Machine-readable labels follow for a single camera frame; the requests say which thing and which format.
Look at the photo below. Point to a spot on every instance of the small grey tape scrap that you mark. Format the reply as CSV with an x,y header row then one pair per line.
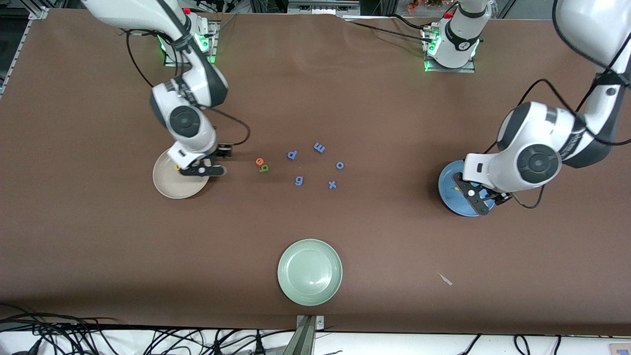
x,y
446,280

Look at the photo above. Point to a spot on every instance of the aluminium frame crossbar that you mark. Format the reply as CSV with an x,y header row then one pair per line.
x,y
323,7

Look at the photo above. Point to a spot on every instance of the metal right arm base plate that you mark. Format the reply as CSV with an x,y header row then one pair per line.
x,y
213,54

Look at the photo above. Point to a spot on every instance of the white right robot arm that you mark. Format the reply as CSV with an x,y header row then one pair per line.
x,y
185,121

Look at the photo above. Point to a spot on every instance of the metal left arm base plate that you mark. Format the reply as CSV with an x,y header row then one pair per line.
x,y
448,70

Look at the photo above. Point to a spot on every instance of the brown table cover sheet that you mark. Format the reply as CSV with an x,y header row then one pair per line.
x,y
315,98

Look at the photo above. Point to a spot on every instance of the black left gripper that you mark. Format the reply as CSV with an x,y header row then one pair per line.
x,y
499,197

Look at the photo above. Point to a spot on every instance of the beige cardboard piece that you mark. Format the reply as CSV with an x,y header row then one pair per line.
x,y
620,349

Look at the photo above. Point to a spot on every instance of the pale green round plate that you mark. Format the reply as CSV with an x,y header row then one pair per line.
x,y
309,272

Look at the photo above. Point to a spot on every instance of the grey metal camera post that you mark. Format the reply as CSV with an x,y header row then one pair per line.
x,y
309,340

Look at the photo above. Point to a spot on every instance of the aluminium table edge rail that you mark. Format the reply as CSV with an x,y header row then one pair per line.
x,y
38,14

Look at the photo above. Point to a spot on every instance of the blue round plate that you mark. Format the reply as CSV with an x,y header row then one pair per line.
x,y
451,202

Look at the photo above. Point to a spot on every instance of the blue foam letter m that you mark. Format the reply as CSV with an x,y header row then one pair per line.
x,y
319,147

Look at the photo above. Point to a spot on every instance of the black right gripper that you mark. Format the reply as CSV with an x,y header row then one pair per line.
x,y
218,152

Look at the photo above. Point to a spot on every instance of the beige brown round plate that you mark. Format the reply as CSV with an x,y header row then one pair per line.
x,y
167,185

